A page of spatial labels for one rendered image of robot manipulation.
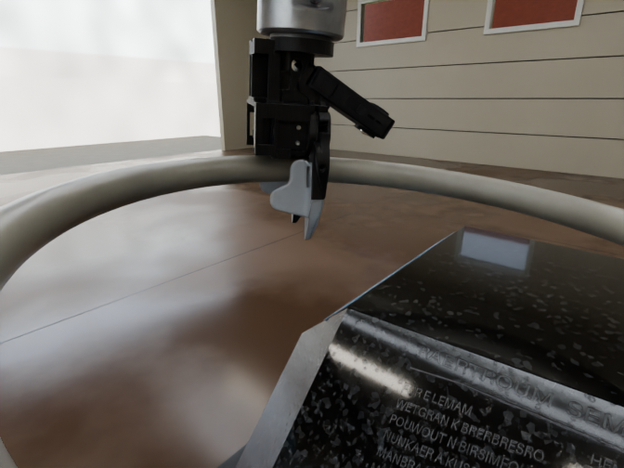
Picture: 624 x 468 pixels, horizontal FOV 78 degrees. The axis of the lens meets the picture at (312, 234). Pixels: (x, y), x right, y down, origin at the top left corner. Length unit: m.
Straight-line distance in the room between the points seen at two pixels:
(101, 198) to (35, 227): 0.07
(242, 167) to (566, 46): 6.31
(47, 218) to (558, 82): 6.49
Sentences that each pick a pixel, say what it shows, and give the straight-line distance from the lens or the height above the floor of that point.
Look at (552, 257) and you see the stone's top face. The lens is 0.58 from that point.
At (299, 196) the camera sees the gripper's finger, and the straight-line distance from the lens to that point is 0.43.
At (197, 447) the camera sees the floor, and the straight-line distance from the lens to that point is 1.38.
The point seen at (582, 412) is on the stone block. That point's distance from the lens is 0.34.
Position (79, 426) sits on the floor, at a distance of 1.57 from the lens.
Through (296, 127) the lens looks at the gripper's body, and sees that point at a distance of 0.42.
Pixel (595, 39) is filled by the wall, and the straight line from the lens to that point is 6.57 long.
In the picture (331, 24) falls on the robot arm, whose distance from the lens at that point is 0.42.
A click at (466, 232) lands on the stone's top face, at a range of 0.63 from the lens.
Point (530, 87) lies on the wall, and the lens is 6.65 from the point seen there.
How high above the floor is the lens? 0.99
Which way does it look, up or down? 19 degrees down
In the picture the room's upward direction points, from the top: straight up
